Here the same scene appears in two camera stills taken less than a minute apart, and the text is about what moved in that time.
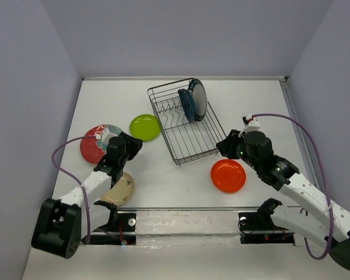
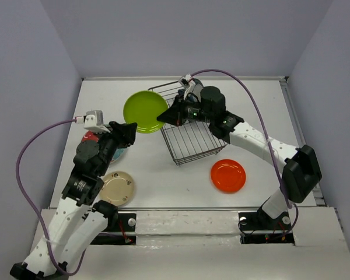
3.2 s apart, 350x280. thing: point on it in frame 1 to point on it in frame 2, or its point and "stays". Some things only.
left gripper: [133, 144] to [125, 132]
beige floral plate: [121, 192] stays
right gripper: [227, 146] to [175, 114]
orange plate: [228, 176] stays
